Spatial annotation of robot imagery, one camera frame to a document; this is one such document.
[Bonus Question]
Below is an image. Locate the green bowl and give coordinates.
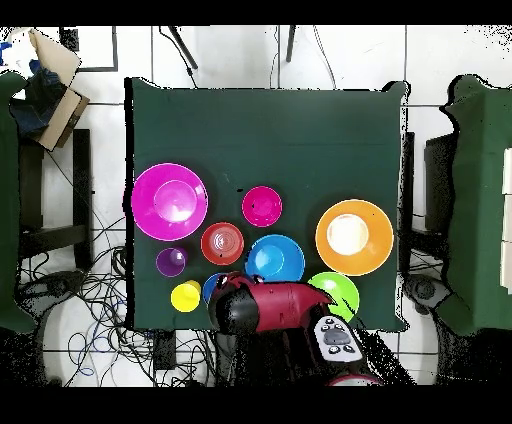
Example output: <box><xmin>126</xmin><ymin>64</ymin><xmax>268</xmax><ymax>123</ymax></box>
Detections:
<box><xmin>306</xmin><ymin>271</ymin><xmax>361</xmax><ymax>323</ymax></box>

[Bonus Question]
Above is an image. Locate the green cloth side table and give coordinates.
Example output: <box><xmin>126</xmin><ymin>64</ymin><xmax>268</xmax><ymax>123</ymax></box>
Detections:
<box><xmin>439</xmin><ymin>73</ymin><xmax>512</xmax><ymax>337</ymax></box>
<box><xmin>0</xmin><ymin>70</ymin><xmax>38</xmax><ymax>335</ymax></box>

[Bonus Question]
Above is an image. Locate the black tripod leg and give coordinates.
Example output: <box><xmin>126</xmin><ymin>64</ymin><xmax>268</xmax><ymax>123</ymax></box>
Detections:
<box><xmin>167</xmin><ymin>25</ymin><xmax>199</xmax><ymax>70</ymax></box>
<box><xmin>285</xmin><ymin>25</ymin><xmax>298</xmax><ymax>63</ymax></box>

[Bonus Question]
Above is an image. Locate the purple cup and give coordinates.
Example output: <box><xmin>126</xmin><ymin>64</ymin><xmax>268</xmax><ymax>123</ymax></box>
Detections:
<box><xmin>155</xmin><ymin>246</ymin><xmax>189</xmax><ymax>278</ymax></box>

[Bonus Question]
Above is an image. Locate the black rectangular frame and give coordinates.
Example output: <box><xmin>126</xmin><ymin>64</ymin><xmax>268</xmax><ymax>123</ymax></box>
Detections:
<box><xmin>59</xmin><ymin>25</ymin><xmax>119</xmax><ymax>73</ymax></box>

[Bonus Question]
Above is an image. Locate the white box stack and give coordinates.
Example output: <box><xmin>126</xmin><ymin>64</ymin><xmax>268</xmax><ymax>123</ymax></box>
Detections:
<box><xmin>499</xmin><ymin>147</ymin><xmax>512</xmax><ymax>295</ymax></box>

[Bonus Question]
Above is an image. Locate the black power brick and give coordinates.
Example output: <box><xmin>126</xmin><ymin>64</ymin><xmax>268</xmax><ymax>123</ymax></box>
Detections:
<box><xmin>153</xmin><ymin>330</ymin><xmax>177</xmax><ymax>371</ymax></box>

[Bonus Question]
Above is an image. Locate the grey base with black knob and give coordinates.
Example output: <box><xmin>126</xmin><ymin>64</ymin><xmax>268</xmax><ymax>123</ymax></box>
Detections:
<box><xmin>23</xmin><ymin>269</ymin><xmax>87</xmax><ymax>307</ymax></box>
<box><xmin>403</xmin><ymin>273</ymin><xmax>451</xmax><ymax>315</ymax></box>

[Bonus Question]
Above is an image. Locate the tangle of cables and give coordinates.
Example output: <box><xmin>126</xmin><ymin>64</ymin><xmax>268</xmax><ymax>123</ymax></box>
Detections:
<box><xmin>19</xmin><ymin>215</ymin><xmax>217</xmax><ymax>387</ymax></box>

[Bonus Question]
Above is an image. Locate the large pink bowl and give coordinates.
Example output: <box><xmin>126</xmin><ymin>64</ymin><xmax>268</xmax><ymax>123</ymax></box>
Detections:
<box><xmin>130</xmin><ymin>162</ymin><xmax>210</xmax><ymax>243</ymax></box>

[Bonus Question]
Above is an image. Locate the small dark blue bowl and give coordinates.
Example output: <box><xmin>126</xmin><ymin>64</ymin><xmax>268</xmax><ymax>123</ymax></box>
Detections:
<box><xmin>201</xmin><ymin>272</ymin><xmax>225</xmax><ymax>305</ymax></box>

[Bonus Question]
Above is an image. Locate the small red-orange bowl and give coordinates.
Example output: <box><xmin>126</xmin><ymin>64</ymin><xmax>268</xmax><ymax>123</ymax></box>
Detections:
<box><xmin>199</xmin><ymin>221</ymin><xmax>246</xmax><ymax>267</ymax></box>

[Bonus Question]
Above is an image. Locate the cardboard box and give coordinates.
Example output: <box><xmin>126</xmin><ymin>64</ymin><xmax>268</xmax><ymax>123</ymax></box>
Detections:
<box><xmin>9</xmin><ymin>28</ymin><xmax>91</xmax><ymax>153</ymax></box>

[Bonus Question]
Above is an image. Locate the dark blue cloth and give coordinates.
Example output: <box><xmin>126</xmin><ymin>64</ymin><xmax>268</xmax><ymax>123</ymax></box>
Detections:
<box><xmin>9</xmin><ymin>59</ymin><xmax>67</xmax><ymax>137</ymax></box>

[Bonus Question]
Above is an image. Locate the dark green table cloth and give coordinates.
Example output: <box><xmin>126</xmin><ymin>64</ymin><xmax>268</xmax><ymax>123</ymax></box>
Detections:
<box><xmin>124</xmin><ymin>76</ymin><xmax>411</xmax><ymax>333</ymax></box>

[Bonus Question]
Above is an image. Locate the large orange bowl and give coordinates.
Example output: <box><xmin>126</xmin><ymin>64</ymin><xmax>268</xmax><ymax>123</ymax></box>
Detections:
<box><xmin>314</xmin><ymin>198</ymin><xmax>396</xmax><ymax>278</ymax></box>

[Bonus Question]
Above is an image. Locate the small crimson bowl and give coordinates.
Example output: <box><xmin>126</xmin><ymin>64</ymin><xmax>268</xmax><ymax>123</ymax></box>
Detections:
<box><xmin>240</xmin><ymin>185</ymin><xmax>284</xmax><ymax>228</ymax></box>

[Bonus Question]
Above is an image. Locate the yellow cup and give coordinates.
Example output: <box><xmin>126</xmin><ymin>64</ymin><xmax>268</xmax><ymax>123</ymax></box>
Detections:
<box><xmin>170</xmin><ymin>279</ymin><xmax>202</xmax><ymax>314</ymax></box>

